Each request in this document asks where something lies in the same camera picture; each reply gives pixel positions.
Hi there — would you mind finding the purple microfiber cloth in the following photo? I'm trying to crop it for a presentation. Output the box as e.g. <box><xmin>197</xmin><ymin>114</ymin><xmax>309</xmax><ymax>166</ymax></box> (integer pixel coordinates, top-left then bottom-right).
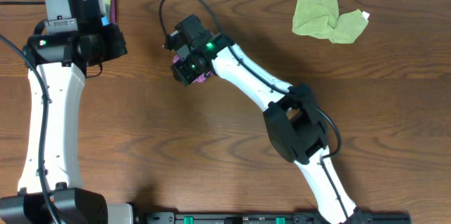
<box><xmin>171</xmin><ymin>54</ymin><xmax>211</xmax><ymax>86</ymax></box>

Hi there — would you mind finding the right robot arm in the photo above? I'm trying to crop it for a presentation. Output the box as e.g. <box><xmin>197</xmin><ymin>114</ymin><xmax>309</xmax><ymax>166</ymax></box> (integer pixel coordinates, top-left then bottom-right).
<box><xmin>164</xmin><ymin>15</ymin><xmax>357</xmax><ymax>223</ymax></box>

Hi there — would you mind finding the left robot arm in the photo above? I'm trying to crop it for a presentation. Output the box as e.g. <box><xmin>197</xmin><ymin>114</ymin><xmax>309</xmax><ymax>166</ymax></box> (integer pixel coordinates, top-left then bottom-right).
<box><xmin>1</xmin><ymin>0</ymin><xmax>135</xmax><ymax>223</ymax></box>

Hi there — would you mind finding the folded blue cloth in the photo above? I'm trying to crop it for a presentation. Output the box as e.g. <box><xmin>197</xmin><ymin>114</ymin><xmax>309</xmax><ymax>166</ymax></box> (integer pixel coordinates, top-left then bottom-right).
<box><xmin>101</xmin><ymin>16</ymin><xmax>109</xmax><ymax>26</ymax></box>

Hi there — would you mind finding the folded purple cloth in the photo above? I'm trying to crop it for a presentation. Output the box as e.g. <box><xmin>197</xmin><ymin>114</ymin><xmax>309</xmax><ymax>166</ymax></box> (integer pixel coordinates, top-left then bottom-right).
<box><xmin>92</xmin><ymin>0</ymin><xmax>117</xmax><ymax>24</ymax></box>

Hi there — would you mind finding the crumpled green microfiber cloth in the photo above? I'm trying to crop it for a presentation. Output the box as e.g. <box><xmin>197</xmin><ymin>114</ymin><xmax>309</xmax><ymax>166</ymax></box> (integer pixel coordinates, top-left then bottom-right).
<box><xmin>292</xmin><ymin>0</ymin><xmax>370</xmax><ymax>44</ymax></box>

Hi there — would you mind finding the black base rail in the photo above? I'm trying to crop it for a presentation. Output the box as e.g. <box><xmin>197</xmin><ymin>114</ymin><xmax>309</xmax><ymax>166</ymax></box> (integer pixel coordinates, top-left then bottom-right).
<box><xmin>134</xmin><ymin>211</ymin><xmax>412</xmax><ymax>224</ymax></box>

